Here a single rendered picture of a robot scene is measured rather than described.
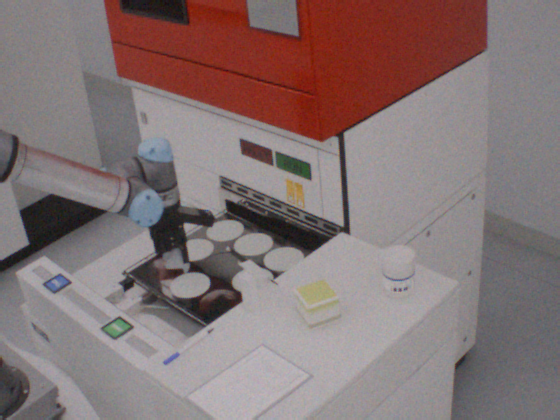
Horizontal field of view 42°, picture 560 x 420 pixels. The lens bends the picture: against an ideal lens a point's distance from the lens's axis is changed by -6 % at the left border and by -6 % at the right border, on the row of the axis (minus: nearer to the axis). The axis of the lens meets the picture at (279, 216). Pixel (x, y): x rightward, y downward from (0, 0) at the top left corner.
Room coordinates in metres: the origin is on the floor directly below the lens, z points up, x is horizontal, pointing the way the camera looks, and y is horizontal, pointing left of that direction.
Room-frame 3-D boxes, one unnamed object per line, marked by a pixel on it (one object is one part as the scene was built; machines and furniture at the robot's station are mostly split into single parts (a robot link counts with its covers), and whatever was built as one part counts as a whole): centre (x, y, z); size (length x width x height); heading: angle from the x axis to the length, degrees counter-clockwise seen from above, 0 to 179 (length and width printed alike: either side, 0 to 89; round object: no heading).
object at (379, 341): (1.23, -0.04, 0.89); 0.62 x 0.35 x 0.14; 132
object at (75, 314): (1.38, 0.47, 0.89); 0.55 x 0.09 x 0.14; 42
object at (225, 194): (1.73, 0.01, 0.89); 0.44 x 0.02 x 0.10; 42
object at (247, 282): (1.33, 0.07, 1.03); 0.06 x 0.04 x 0.13; 132
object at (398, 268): (1.32, -0.24, 1.01); 0.07 x 0.07 x 0.10
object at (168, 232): (1.55, 0.27, 1.05); 0.09 x 0.08 x 0.12; 104
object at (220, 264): (1.58, 0.15, 0.90); 0.34 x 0.34 x 0.01; 42
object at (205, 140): (1.87, 0.12, 1.02); 0.82 x 0.03 x 0.40; 42
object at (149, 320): (1.39, 0.34, 0.87); 0.36 x 0.08 x 0.03; 42
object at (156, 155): (1.56, 0.26, 1.21); 0.09 x 0.08 x 0.11; 118
